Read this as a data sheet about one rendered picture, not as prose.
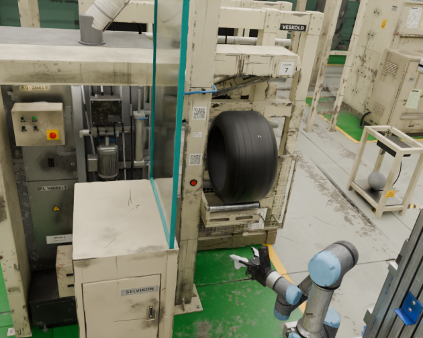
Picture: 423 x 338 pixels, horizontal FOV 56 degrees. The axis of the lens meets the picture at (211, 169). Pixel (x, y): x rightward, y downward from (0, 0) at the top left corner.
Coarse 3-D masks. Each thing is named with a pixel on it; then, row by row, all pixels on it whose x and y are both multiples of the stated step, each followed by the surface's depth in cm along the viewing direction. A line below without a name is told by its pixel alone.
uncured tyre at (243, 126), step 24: (216, 120) 246; (240, 120) 232; (264, 120) 236; (216, 144) 275; (240, 144) 224; (264, 144) 227; (216, 168) 276; (240, 168) 224; (264, 168) 227; (216, 192) 253; (240, 192) 232; (264, 192) 238
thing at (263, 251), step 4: (260, 248) 179; (264, 248) 179; (268, 248) 181; (260, 252) 179; (264, 252) 179; (268, 252) 181; (260, 256) 180; (264, 256) 179; (268, 256) 181; (260, 260) 180; (264, 260) 179; (268, 260) 181; (264, 264) 179; (268, 264) 180; (264, 268) 179; (268, 268) 180
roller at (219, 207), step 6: (222, 204) 250; (228, 204) 251; (234, 204) 252; (240, 204) 253; (246, 204) 254; (252, 204) 255; (258, 204) 256; (210, 210) 247; (216, 210) 248; (222, 210) 250; (228, 210) 251
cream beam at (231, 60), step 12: (216, 48) 244; (228, 48) 248; (240, 48) 251; (252, 48) 255; (264, 48) 258; (276, 48) 262; (216, 60) 237; (228, 60) 239; (240, 60) 241; (252, 60) 243; (264, 60) 245; (276, 60) 247; (288, 60) 249; (216, 72) 240; (228, 72) 242; (240, 72) 245; (252, 72) 246; (264, 72) 248; (276, 72) 251
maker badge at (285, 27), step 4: (280, 24) 269; (284, 24) 269; (288, 24) 270; (292, 24) 271; (296, 24) 272; (300, 24) 272; (280, 28) 270; (284, 28) 271; (288, 28) 271; (292, 28) 272; (296, 28) 273; (300, 28) 274; (304, 28) 275
